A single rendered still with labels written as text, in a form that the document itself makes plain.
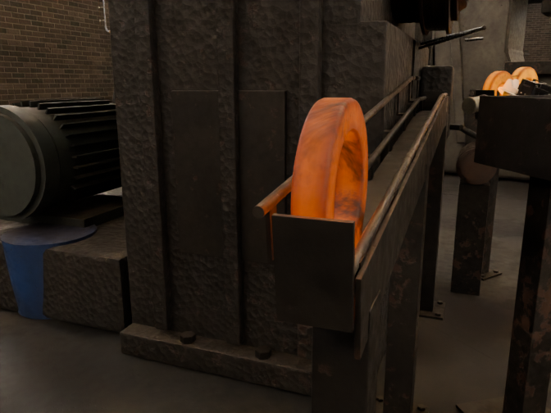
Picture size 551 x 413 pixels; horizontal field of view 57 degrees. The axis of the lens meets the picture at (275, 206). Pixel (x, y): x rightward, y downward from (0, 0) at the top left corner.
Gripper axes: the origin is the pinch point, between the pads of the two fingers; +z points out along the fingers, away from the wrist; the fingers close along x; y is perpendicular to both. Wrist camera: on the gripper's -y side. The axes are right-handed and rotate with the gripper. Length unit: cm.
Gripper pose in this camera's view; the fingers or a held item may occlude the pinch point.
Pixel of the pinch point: (499, 90)
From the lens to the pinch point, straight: 208.9
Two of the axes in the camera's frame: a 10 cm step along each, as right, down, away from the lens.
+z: -5.3, -4.9, 7.0
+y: 1.7, -8.6, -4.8
